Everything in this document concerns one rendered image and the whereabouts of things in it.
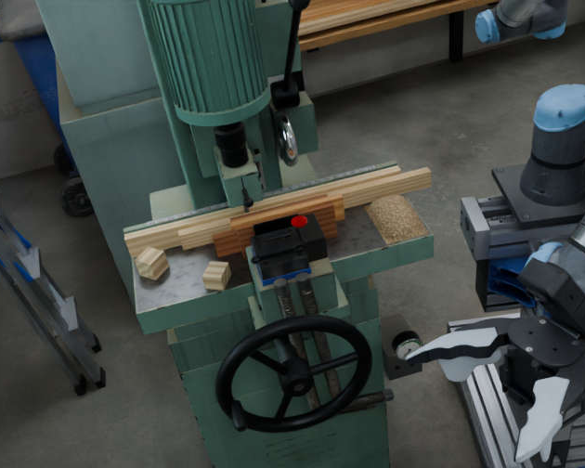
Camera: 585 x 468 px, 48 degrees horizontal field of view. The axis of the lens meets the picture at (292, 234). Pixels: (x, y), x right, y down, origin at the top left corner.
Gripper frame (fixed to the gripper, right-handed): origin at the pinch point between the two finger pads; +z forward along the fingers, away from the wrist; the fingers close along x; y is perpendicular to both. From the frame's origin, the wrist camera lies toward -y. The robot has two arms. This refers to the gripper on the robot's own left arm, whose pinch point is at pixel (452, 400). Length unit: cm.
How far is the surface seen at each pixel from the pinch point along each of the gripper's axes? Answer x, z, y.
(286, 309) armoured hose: 54, -5, 25
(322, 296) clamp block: 54, -12, 26
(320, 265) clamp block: 55, -14, 20
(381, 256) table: 60, -28, 28
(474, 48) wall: 279, -238, 84
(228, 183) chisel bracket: 75, -7, 8
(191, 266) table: 78, 5, 23
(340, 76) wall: 294, -152, 77
